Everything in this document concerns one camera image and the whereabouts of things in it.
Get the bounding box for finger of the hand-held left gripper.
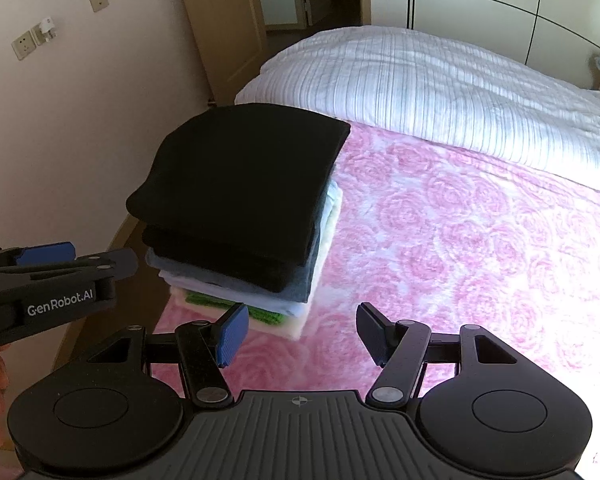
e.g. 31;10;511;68
0;241;77;273
10;249;139;288

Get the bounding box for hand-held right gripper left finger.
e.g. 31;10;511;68
82;304;250;406

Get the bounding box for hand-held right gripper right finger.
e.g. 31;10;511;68
356;302;523;406

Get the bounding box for black pants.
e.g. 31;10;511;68
126;103;352;267

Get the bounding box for stack of folded clothes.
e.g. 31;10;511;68
170;200;343;343
157;180;343;317

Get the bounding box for green folded towel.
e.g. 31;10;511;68
185;290;287;326

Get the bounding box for black folded garment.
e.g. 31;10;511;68
142;225;313;295

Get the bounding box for pink floral blanket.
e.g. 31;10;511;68
157;122;600;466

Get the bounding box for white plug-in charger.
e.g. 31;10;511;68
32;17;58;43

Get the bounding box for striped lilac quilt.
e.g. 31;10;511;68
234;27;600;196

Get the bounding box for wooden door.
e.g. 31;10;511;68
177;0;268;108

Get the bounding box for beige wall socket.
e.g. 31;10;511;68
11;31;37;61

